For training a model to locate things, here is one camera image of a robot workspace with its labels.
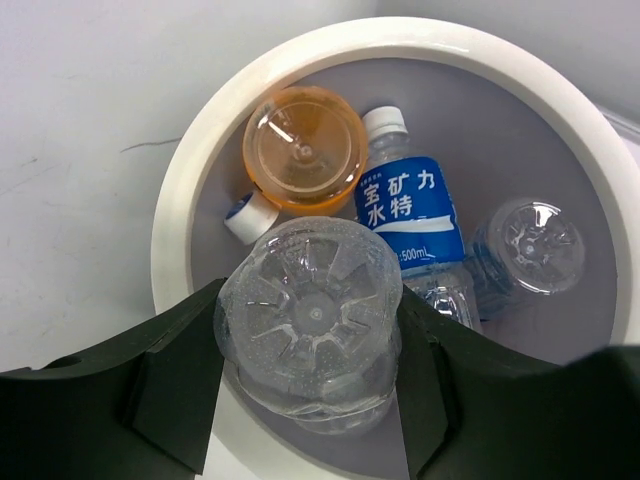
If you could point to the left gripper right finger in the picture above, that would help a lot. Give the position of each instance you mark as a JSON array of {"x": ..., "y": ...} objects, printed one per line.
[{"x": 473, "y": 409}]

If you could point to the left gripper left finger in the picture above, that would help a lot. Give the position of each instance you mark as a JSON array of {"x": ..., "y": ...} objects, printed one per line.
[{"x": 139, "y": 405}]

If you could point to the blue label water bottle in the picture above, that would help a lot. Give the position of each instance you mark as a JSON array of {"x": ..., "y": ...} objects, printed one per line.
[
  {"x": 403, "y": 197},
  {"x": 527, "y": 248}
]

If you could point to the clear crushed bottle white cap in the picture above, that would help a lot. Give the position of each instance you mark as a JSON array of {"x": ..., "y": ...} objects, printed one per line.
[{"x": 308, "y": 323}]

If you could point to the clear bottle blue white cap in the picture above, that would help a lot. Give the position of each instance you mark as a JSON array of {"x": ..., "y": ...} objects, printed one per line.
[{"x": 251, "y": 217}]

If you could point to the orange juice bottle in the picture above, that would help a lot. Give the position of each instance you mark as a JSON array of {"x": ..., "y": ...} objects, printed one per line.
[{"x": 305, "y": 148}]

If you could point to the white round plastic bin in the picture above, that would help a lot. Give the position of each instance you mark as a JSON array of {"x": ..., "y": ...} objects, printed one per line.
[{"x": 611, "y": 168}]

